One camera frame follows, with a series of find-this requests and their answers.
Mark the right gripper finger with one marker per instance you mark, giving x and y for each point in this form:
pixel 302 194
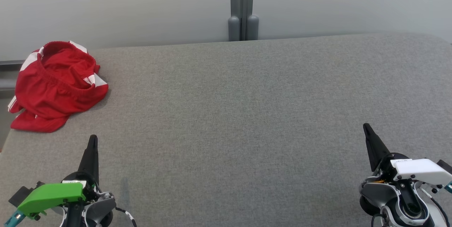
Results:
pixel 375 149

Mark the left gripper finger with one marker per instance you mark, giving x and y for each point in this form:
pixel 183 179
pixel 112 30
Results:
pixel 91 160

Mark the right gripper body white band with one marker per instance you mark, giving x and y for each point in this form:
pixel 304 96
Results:
pixel 420 170

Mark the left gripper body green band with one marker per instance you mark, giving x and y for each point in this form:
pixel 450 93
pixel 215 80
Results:
pixel 49 195

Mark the red shorts with white stripes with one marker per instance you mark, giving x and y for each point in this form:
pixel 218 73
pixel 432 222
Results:
pixel 53 89

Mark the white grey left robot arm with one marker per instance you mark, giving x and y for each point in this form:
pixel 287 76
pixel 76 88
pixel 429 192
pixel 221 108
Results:
pixel 100 207

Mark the grey horizontal tube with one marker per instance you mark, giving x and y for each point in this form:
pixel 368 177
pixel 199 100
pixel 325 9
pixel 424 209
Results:
pixel 7 84

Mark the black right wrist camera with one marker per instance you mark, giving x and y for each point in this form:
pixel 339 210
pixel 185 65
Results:
pixel 445 167

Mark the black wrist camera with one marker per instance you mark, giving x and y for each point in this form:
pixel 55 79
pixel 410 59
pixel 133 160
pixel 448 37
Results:
pixel 445 167
pixel 19 194

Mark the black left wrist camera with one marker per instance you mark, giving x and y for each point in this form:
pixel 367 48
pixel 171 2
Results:
pixel 19 194

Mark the dark grey wall rail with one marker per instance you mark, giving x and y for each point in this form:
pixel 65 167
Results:
pixel 10 63

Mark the grey metal partition post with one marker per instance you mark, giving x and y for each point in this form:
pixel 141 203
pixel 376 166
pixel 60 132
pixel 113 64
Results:
pixel 243 4

